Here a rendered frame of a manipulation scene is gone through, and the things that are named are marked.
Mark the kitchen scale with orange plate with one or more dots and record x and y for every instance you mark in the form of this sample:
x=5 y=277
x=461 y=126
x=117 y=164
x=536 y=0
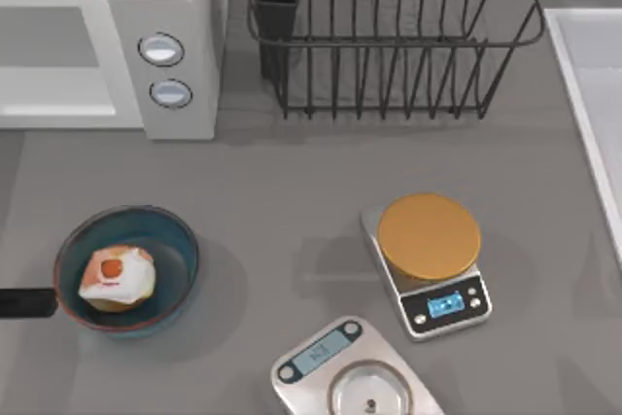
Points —
x=427 y=240

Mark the grey round microwave knob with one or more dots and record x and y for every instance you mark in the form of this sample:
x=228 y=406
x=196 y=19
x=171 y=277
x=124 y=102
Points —
x=161 y=49
x=170 y=93

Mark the pale microwave oven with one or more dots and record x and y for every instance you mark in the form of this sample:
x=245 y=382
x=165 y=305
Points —
x=194 y=45

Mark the silver kitchen scale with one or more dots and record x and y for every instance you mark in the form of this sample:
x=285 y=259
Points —
x=340 y=366

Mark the fried egg on bread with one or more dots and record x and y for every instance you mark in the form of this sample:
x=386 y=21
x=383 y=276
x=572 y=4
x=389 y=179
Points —
x=119 y=279

